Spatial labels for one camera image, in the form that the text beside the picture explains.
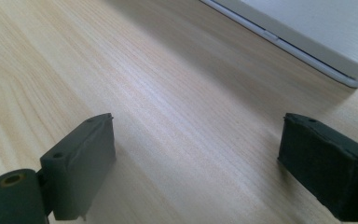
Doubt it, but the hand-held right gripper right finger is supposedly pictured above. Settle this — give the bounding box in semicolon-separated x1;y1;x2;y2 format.
277;112;358;223

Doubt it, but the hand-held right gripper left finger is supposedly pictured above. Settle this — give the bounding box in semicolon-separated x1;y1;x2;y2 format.
39;112;117;221

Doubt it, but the white flat box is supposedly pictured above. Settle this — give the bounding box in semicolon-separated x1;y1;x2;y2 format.
199;0;358;90

